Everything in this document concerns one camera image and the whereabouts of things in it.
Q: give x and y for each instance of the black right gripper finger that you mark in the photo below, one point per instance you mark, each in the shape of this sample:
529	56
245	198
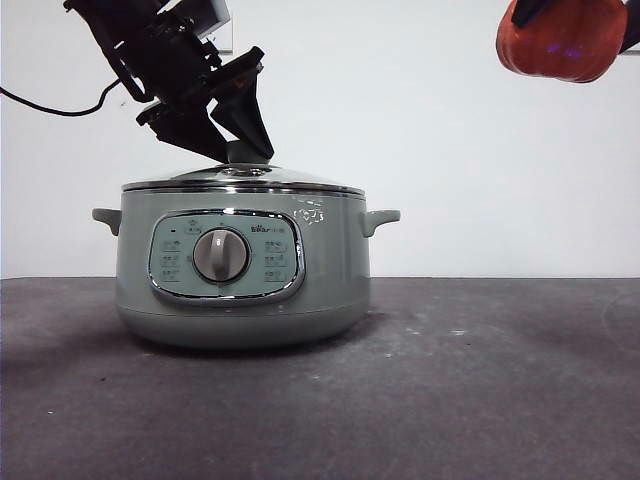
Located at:
531	11

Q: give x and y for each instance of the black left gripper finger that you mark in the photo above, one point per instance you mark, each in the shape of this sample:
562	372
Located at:
245	120
185	127

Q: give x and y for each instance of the orange toy pumpkin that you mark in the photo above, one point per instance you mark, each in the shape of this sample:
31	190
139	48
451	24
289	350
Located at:
565	40

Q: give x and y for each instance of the glass lid with green knob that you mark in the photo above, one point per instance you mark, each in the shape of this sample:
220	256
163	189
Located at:
280	179

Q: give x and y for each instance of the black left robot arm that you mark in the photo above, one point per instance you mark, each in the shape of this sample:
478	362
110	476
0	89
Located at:
150	50

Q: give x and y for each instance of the green electric cooking pot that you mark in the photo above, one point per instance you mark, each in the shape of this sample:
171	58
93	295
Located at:
330	270

